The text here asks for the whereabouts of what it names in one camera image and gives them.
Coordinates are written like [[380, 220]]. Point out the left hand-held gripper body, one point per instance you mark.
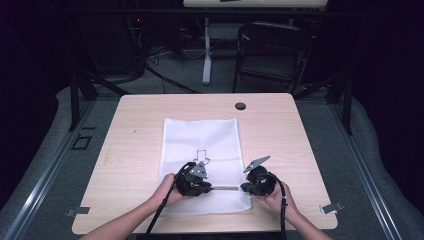
[[193, 181]]

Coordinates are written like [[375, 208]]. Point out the grey metal table bracket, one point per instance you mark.
[[331, 207], [78, 211]]

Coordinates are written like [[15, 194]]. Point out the white table leg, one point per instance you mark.
[[207, 60]]

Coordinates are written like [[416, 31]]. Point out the person's right hand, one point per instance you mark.
[[278, 201]]

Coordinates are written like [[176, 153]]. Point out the black folding chair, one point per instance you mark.
[[273, 43]]

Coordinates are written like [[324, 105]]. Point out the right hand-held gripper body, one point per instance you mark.
[[261, 180]]

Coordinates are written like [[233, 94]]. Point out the white mesh laundry bag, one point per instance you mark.
[[200, 140]]

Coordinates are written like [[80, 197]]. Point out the black table grommet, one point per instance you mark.
[[240, 106]]

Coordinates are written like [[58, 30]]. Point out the person's left hand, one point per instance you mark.
[[165, 191]]

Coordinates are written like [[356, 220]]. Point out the aluminium floor rail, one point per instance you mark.
[[366, 180], [43, 186]]

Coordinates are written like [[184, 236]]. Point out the black metal frame stand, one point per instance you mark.
[[346, 106], [75, 100]]

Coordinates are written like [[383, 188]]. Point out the dark equipment rack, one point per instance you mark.
[[110, 43]]

